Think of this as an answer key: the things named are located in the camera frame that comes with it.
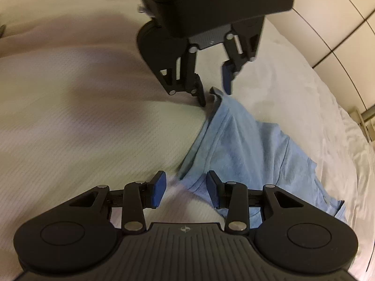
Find blue t-shirt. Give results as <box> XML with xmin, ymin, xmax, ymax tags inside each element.
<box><xmin>178</xmin><ymin>88</ymin><xmax>346</xmax><ymax>222</ymax></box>

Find white wardrobe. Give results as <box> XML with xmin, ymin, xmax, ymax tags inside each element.
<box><xmin>268</xmin><ymin>0</ymin><xmax>374</xmax><ymax>112</ymax></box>

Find white bed duvet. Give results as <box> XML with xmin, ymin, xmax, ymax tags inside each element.
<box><xmin>1</xmin><ymin>0</ymin><xmax>374</xmax><ymax>280</ymax></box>

